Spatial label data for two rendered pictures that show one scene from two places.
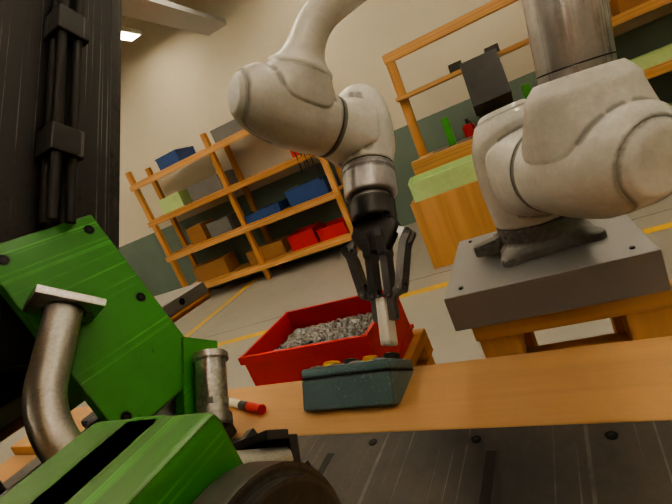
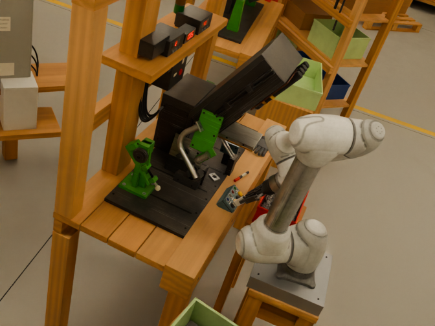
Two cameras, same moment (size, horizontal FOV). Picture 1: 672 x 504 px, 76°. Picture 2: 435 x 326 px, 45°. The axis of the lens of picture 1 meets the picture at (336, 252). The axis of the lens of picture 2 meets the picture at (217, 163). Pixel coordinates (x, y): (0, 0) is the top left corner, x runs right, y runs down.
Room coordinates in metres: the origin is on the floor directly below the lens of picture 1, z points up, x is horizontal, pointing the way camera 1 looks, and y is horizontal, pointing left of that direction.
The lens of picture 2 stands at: (-0.18, -1.86, 2.56)
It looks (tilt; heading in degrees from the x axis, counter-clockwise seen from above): 35 degrees down; 71
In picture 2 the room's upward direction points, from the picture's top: 17 degrees clockwise
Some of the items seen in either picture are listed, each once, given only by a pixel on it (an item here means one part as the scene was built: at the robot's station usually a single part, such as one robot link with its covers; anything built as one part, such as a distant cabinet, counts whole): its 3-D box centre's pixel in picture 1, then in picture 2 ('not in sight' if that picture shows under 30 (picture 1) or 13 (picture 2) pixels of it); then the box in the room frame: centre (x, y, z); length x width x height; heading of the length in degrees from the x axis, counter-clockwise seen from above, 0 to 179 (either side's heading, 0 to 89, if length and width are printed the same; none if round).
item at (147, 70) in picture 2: not in sight; (171, 37); (0.20, 0.49, 1.52); 0.90 x 0.25 x 0.04; 60
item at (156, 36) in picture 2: not in sight; (154, 44); (0.09, 0.22, 1.59); 0.15 x 0.07 x 0.07; 60
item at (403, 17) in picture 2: not in sight; (383, 8); (4.43, 6.01, 0.22); 1.20 x 0.80 x 0.44; 17
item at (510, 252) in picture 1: (528, 230); (297, 261); (0.83, -0.37, 0.95); 0.22 x 0.18 x 0.06; 73
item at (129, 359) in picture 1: (86, 323); (208, 129); (0.44, 0.27, 1.17); 0.13 x 0.12 x 0.20; 60
